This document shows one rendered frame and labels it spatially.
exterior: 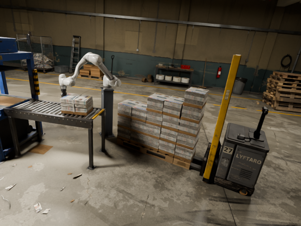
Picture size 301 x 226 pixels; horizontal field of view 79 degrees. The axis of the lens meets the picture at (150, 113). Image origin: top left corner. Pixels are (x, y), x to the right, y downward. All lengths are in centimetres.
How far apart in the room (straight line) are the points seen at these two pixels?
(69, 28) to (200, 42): 662
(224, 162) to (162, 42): 761
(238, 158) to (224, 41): 762
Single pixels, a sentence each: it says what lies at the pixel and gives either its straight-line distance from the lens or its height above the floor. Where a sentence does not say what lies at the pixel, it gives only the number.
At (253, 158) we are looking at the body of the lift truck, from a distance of 279.
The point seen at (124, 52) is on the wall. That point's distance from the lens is 991.
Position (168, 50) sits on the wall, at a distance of 956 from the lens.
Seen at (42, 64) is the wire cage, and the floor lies 40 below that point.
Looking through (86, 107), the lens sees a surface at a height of 93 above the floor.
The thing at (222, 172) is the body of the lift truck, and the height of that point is 27.
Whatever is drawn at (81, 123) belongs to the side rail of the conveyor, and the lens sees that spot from 274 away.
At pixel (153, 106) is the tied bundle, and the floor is 92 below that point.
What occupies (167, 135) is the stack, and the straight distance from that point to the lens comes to 305.
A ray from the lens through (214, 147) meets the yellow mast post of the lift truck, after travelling 271.
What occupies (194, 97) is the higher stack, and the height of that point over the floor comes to 121.
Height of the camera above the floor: 189
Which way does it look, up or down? 21 degrees down
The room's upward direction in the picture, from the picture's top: 6 degrees clockwise
